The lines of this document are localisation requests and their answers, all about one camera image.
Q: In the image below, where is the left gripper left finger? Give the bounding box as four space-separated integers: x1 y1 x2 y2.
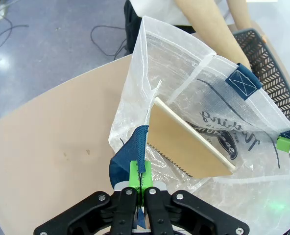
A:
33 160 143 235

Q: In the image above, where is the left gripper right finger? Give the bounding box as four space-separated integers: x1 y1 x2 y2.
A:
141 161 251 235

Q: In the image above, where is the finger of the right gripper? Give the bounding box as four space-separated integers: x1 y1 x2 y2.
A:
276 136 290 182

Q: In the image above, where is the kraft spiral notebook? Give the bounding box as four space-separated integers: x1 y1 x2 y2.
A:
145 96 237 178

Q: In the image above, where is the translucent white shopping bag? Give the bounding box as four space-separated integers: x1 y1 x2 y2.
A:
108 16 290 235

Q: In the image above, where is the person left forearm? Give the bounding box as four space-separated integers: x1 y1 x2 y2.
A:
226 0 249 28

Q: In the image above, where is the person right forearm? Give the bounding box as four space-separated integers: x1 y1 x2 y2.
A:
174 0 253 72

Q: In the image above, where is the dark grey plastic basket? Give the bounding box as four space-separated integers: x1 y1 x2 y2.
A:
232 28 290 123

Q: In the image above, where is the person in white t-shirt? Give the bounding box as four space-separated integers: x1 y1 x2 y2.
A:
123 0 229 56

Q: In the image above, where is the black floor cable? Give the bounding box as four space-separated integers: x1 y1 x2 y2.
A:
90 24 129 61
0 14 29 57

